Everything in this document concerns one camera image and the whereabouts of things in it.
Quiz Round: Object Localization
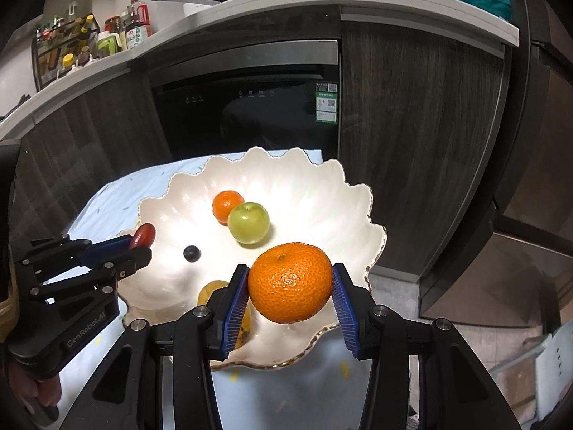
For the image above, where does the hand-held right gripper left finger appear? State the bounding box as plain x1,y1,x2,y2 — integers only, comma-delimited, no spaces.
63,263,251,430

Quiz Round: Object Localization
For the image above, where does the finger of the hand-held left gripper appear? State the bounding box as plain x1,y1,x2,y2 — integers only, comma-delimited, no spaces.
31,245,153,305
20,234,135,274

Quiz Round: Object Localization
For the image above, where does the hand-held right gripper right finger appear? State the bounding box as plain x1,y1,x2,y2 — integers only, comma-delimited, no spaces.
331,262,522,430

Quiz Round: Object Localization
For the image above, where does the red jujube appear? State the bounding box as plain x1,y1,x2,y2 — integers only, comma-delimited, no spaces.
130,223,156,249

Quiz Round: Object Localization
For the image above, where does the orange tangerine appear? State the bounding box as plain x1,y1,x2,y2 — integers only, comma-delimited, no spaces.
247,242,334,324
212,190,245,225

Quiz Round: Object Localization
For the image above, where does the green apple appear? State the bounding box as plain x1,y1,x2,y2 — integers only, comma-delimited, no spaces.
227,202,270,245

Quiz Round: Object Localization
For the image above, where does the white scalloped bowl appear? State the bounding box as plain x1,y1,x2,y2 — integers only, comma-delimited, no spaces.
117,145,388,370

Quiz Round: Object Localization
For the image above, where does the person's left hand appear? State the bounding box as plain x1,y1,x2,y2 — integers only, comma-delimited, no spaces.
9,360,62,415

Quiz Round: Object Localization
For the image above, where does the light blue patterned tablecloth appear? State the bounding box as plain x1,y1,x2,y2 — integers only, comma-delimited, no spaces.
45,148,390,430

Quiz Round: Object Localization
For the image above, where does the black built-in dishwasher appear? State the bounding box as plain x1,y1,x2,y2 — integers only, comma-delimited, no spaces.
148,40,341,162

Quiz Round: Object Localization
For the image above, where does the light blue plastic stool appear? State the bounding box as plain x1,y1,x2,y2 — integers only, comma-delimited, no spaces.
488,318,573,430

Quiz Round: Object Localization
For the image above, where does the dark wooden base cabinet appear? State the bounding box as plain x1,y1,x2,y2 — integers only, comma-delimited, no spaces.
0,4,513,278

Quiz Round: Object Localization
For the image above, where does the green oil jug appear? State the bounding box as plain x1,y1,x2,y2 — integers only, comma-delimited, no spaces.
96,31,122,59

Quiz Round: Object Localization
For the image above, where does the large soy sauce bottle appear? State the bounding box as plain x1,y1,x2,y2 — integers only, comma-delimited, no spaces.
125,0,153,50

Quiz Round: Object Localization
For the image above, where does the dark grey refrigerator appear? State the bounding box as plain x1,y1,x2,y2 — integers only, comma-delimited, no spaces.
416,0,573,336

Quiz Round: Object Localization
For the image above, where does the white kitchen countertop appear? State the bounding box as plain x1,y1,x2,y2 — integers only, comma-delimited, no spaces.
0,0,520,139

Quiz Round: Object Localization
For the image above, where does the black wire spice rack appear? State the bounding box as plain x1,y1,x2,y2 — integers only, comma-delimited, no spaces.
31,13,100,90

